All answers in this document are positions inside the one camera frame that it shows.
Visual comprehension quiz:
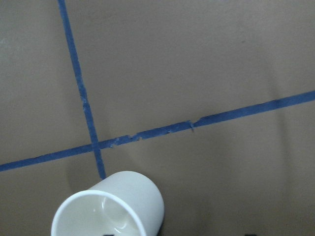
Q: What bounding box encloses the white smiley face mug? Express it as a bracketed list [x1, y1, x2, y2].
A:
[51, 171, 164, 236]

